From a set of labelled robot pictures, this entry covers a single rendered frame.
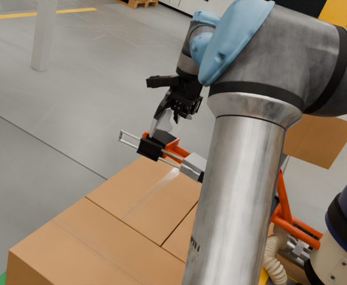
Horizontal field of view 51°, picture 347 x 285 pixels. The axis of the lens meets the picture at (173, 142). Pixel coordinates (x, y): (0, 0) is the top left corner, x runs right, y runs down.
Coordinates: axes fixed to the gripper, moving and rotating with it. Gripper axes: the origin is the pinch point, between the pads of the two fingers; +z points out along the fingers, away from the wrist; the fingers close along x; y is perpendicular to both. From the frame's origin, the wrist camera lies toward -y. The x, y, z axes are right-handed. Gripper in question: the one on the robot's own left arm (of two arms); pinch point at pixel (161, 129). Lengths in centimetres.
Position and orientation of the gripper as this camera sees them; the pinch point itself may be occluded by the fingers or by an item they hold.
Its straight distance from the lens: 107.2
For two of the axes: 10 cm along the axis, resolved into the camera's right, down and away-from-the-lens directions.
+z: -3.0, 8.2, 4.9
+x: 5.0, -3.0, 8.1
